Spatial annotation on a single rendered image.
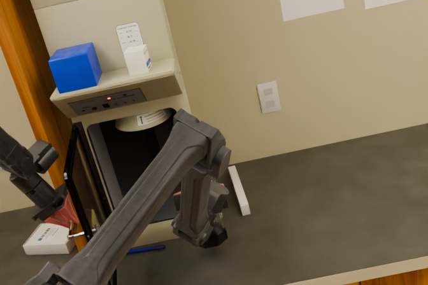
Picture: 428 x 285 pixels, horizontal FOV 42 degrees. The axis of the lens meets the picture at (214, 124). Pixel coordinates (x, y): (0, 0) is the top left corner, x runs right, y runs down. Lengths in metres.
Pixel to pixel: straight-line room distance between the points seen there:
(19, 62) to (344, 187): 1.05
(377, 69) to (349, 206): 0.56
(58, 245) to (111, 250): 1.06
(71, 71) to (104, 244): 0.69
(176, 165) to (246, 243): 0.83
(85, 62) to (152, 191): 0.63
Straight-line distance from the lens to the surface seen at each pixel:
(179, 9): 1.93
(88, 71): 1.44
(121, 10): 1.50
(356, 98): 2.12
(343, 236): 1.66
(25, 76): 1.51
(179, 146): 0.90
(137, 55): 1.44
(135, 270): 1.72
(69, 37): 1.54
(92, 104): 1.51
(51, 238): 1.93
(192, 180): 1.08
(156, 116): 1.62
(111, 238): 0.84
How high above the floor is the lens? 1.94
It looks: 24 degrees down
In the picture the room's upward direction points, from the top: 13 degrees counter-clockwise
